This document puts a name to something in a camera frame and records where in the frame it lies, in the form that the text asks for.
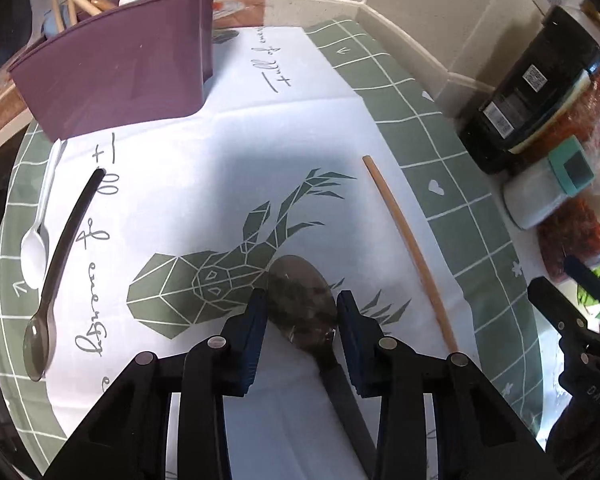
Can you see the dark soy sauce bottle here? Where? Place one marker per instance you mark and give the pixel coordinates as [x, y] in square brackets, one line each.
[530, 90]

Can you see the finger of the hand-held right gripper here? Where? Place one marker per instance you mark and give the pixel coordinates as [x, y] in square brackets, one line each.
[582, 267]
[555, 305]

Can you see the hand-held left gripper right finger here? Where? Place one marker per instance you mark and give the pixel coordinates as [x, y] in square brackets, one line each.
[356, 347]

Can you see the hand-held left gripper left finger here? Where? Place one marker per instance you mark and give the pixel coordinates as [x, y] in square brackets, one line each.
[252, 342]

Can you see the green checked deer print mat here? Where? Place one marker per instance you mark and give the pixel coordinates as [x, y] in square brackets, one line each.
[180, 200]

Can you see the salt shaker with teal cap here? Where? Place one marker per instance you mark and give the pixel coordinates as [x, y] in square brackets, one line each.
[535, 200]

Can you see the light blue plastic spoon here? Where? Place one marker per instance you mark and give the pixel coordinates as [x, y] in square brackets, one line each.
[47, 25]

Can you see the red chili packet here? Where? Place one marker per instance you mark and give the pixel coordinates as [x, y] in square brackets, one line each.
[575, 230]

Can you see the purple plastic utensil holder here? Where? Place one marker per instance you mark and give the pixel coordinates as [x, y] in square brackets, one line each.
[120, 70]

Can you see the black plastic spoon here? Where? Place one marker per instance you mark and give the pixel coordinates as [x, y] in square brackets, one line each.
[37, 345]
[300, 300]

